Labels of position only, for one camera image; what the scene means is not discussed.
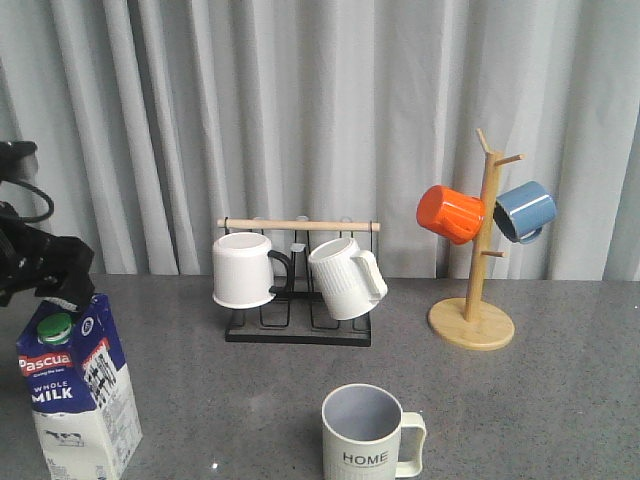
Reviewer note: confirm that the wooden mug tree stand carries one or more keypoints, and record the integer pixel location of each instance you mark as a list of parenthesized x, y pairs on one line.
[(468, 321)]

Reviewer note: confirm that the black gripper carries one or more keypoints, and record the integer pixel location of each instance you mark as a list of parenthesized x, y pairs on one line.
[(54, 267)]

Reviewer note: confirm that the blue mug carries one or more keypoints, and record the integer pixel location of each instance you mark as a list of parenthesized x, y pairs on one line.
[(522, 212)]

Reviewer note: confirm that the black wire mug rack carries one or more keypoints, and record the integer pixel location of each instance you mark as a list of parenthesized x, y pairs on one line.
[(299, 315)]

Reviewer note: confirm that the blue white milk carton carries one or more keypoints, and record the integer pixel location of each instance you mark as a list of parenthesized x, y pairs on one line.
[(82, 398)]

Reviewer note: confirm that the orange mug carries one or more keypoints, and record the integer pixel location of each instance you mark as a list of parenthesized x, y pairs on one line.
[(451, 214)]

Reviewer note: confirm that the white HOME mug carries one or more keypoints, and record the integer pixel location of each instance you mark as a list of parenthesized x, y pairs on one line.
[(367, 435)]

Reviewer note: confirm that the white mug black handle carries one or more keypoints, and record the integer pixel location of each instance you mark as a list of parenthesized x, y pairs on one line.
[(243, 276)]

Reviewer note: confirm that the white ribbed mug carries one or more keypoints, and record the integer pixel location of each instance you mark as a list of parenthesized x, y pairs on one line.
[(348, 278)]

